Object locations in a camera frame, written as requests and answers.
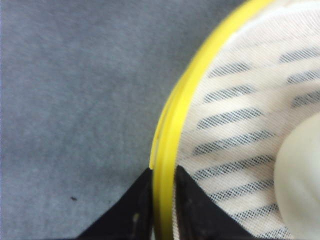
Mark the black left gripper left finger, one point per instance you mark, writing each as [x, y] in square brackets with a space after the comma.
[130, 218]

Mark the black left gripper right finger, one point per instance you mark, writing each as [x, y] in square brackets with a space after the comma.
[198, 218]

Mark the bamboo steamer basket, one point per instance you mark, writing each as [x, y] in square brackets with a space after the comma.
[165, 143]

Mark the white bun in far basket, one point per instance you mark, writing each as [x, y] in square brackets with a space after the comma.
[297, 180]

